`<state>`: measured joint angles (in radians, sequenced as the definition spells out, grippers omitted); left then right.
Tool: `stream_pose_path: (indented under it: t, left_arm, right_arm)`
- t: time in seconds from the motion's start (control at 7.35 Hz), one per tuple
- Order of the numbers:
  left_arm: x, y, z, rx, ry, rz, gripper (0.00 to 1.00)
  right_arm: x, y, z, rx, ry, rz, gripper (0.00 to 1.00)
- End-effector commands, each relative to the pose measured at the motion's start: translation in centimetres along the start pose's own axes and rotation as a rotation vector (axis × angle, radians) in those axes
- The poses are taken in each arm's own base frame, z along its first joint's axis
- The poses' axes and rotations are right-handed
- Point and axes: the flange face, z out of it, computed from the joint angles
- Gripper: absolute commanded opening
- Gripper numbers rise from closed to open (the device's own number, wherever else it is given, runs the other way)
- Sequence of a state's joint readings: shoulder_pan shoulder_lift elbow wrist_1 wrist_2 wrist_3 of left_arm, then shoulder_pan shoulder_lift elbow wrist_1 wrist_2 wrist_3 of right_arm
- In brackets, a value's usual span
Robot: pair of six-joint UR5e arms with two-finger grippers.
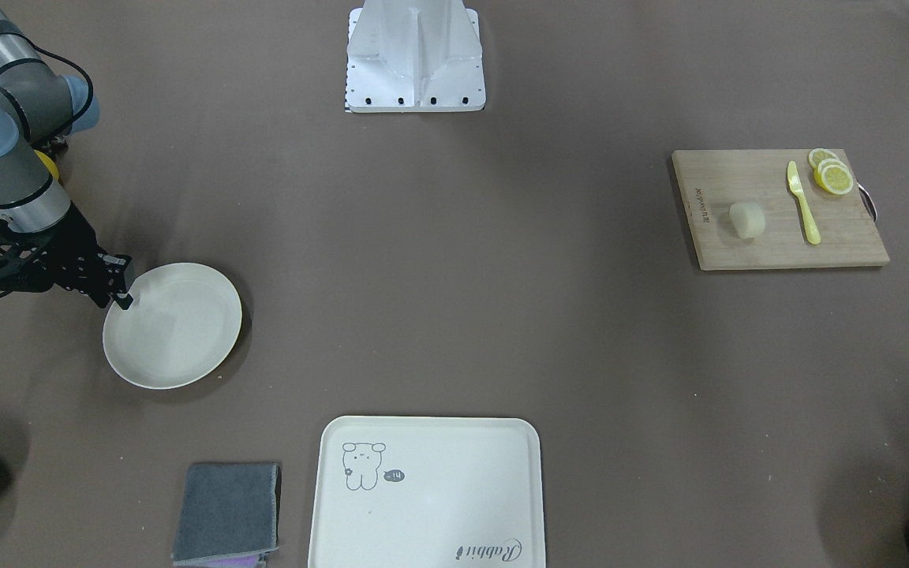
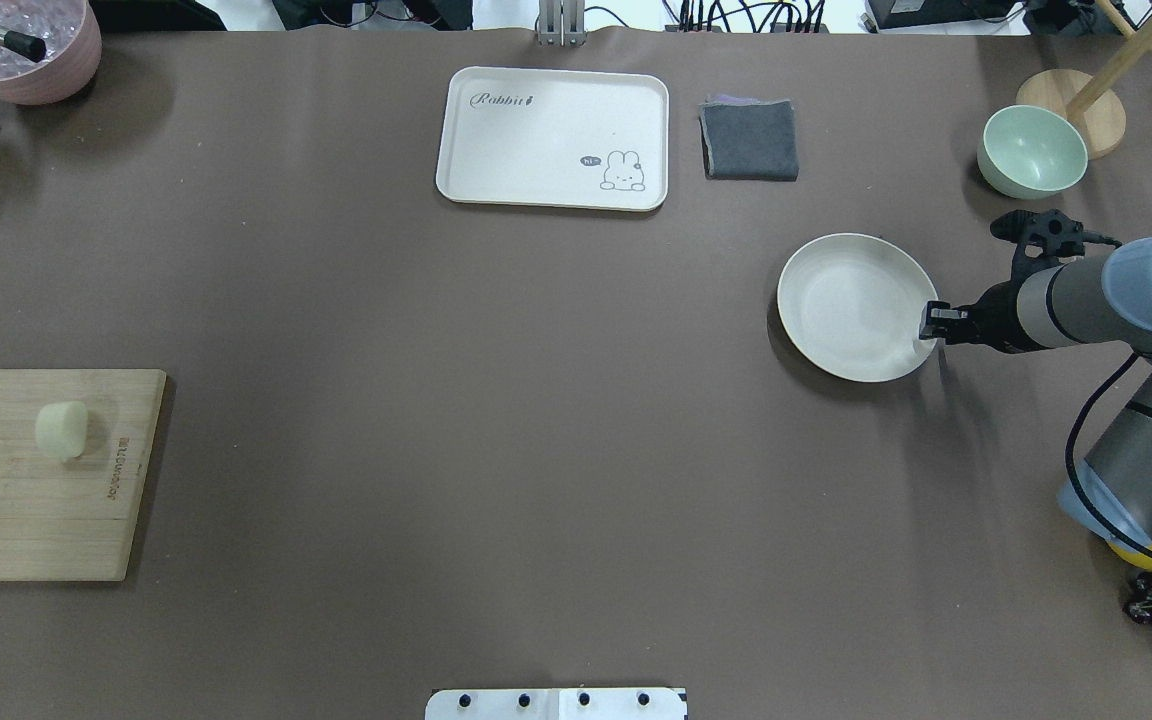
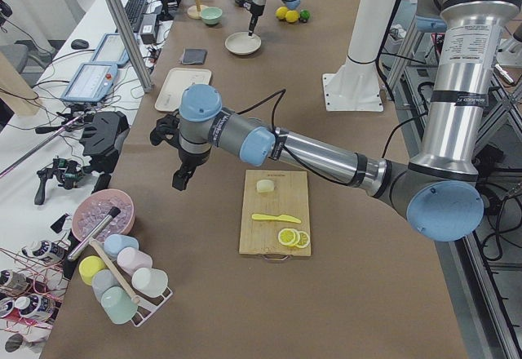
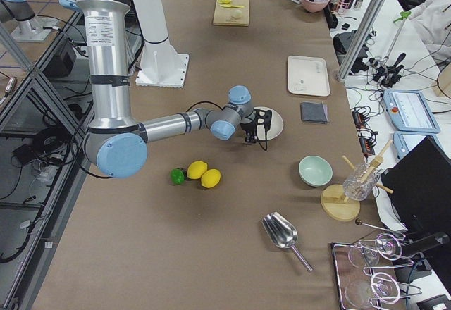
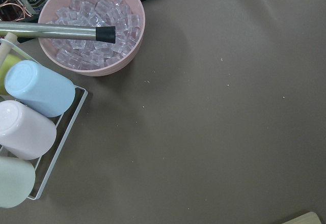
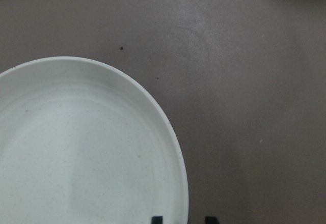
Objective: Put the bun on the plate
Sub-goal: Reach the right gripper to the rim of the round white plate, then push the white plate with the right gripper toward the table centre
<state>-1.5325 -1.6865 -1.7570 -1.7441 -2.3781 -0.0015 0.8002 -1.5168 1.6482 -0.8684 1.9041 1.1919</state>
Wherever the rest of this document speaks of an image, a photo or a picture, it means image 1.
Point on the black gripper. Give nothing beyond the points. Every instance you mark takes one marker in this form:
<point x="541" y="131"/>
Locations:
<point x="74" y="246"/>

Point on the cream round plate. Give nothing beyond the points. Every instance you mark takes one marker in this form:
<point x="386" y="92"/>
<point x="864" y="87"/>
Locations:
<point x="184" y="321"/>

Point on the white steamed bun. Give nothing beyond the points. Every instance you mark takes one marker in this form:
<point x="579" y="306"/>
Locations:
<point x="749" y="219"/>

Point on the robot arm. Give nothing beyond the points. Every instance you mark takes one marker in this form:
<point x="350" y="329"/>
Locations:
<point x="38" y="109"/>

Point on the cream rabbit tray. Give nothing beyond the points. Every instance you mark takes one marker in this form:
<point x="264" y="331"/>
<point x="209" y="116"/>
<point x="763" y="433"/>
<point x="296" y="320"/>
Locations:
<point x="428" y="492"/>

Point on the folded grey cloth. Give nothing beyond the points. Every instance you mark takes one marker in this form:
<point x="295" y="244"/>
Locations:
<point x="229" y="515"/>

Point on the bamboo cutting board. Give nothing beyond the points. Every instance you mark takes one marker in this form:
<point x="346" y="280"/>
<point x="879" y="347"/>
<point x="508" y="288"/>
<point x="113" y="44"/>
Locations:
<point x="710" y="181"/>

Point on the yellow plastic knife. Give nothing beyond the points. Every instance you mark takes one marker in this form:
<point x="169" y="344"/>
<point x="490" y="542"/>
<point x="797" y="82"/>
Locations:
<point x="795" y="187"/>

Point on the lemon slice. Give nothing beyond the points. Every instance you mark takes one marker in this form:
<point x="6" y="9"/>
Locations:
<point x="835" y="179"/>
<point x="817" y="156"/>

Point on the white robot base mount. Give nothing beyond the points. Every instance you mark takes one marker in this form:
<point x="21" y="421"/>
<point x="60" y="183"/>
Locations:
<point x="414" y="57"/>

